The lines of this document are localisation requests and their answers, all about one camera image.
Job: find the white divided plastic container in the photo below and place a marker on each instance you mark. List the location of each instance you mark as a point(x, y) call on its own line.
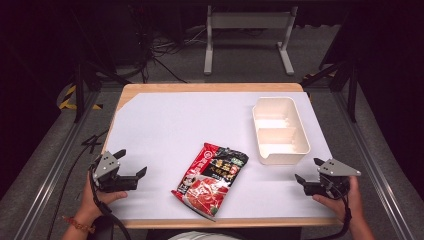
point(279, 131)

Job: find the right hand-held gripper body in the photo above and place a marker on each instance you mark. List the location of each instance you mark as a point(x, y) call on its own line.
point(336, 170)

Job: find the yellow and black striped tape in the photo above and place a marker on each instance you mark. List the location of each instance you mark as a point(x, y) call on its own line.
point(68, 100)

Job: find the aluminium rail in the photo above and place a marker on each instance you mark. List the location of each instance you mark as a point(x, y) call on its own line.
point(56, 166)
point(373, 160)

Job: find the white metal stand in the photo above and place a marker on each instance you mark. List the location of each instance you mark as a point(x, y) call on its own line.
point(248, 20)

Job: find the white table mat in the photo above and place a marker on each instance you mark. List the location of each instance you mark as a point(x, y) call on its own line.
point(173, 126)

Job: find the person's right hand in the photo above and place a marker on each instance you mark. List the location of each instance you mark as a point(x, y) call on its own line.
point(351, 206)

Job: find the black tripod stand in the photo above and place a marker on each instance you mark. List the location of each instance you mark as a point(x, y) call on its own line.
point(80, 90)
point(351, 90)

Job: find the person's light clothing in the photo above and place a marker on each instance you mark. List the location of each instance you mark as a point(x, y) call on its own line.
point(203, 236)

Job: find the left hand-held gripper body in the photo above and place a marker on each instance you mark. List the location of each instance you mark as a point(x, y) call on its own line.
point(106, 166)

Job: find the red and black food packet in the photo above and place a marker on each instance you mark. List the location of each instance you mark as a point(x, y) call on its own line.
point(210, 180)

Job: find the person's left hand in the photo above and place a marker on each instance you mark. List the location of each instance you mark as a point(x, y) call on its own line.
point(89, 206)

